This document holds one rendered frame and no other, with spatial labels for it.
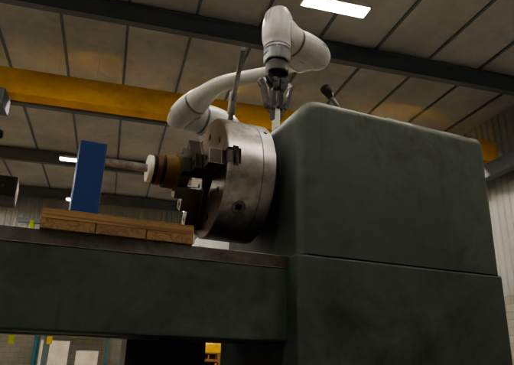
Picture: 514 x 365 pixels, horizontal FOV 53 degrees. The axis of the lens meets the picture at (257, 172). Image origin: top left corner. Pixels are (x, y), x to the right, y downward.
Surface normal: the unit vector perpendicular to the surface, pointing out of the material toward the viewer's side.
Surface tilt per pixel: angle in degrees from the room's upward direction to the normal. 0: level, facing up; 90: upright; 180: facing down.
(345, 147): 90
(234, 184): 111
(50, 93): 90
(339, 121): 90
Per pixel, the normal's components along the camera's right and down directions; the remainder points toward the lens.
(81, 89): 0.27, -0.32
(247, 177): 0.38, -0.06
